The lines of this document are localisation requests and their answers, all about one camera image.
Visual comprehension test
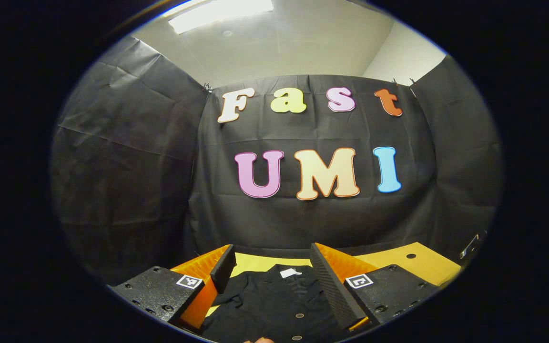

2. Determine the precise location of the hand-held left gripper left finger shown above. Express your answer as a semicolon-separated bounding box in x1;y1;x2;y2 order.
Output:
112;244;237;332

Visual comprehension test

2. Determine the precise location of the black shirt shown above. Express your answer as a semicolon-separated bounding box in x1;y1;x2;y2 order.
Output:
201;264;351;343

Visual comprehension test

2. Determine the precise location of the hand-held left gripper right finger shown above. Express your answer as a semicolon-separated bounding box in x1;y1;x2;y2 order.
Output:
309;242;442;332

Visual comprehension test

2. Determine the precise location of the black backdrop cloth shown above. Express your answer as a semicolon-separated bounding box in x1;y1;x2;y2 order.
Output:
51;36;501;286

